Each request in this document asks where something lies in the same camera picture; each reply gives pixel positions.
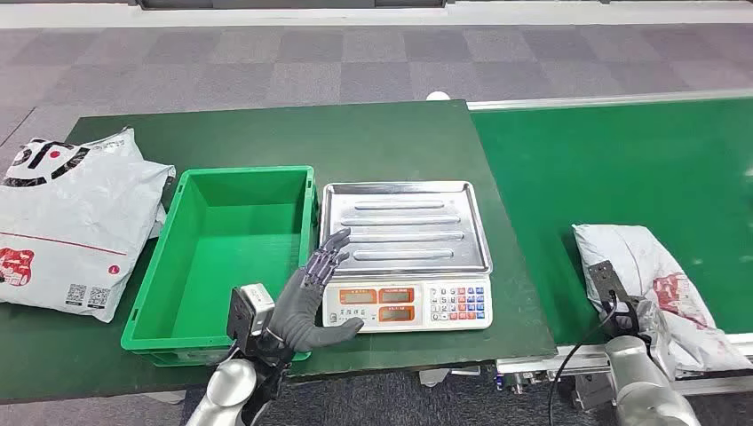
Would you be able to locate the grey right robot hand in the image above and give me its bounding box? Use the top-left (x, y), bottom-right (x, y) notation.
top-left (604, 299), bottom-right (672, 364)

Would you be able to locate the white electronic scale steel tray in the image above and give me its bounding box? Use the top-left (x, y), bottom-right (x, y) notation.
top-left (318, 180), bottom-right (494, 335)

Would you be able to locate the small white bracket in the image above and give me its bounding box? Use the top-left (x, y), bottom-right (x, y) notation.
top-left (418, 367), bottom-right (480, 390)

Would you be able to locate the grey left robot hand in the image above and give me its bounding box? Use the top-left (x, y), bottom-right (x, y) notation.
top-left (258, 227), bottom-right (366, 354)

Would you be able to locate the green conveyor belt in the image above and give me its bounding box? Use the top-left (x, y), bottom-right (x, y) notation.
top-left (470, 97), bottom-right (753, 348)

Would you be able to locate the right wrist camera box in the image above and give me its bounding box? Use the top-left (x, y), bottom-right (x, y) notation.
top-left (588, 260), bottom-right (631, 308)

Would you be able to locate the large white black-print mailer bag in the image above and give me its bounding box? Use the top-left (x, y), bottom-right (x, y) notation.
top-left (0, 128), bottom-right (177, 324)

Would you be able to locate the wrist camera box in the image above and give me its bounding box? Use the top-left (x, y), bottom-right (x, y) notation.
top-left (226, 283), bottom-right (276, 357)
top-left (588, 260), bottom-right (631, 308)

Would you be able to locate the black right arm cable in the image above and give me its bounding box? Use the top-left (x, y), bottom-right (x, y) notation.
top-left (547, 290), bottom-right (619, 426)

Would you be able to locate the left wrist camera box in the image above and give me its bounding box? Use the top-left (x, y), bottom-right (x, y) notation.
top-left (226, 283), bottom-right (276, 357)

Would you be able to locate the grey red-print parcel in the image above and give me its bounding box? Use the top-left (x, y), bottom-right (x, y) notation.
top-left (572, 223), bottom-right (753, 381)

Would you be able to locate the green plastic crate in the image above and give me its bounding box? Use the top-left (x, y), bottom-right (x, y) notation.
top-left (120, 165), bottom-right (320, 368)

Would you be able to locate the aluminium conveyor frame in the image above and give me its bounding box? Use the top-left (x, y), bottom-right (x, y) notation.
top-left (467, 88), bottom-right (753, 413)

